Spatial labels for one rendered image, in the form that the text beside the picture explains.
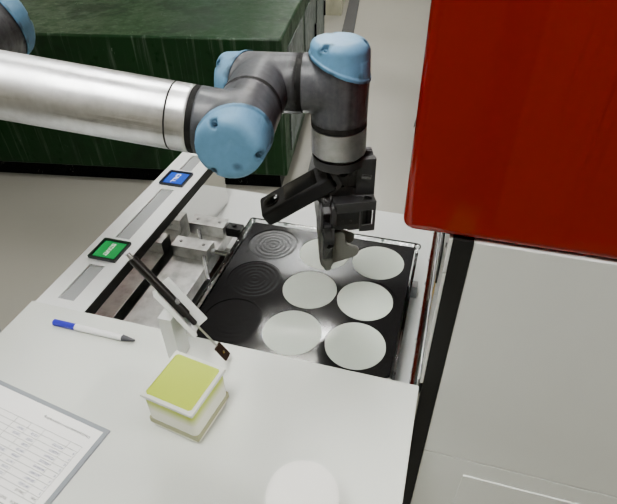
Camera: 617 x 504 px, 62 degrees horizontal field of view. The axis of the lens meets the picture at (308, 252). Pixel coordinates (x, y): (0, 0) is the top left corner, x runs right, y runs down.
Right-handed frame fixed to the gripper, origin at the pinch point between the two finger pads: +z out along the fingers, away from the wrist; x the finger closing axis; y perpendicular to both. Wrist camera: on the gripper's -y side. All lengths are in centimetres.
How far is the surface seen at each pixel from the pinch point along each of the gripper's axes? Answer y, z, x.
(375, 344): 7.2, 10.2, -9.5
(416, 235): 26.4, 18.2, 27.8
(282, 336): -7.7, 10.2, -5.7
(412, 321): 17.7, 18.2, 1.6
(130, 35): -62, 18, 199
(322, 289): 0.6, 10.2, 4.6
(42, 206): -126, 100, 186
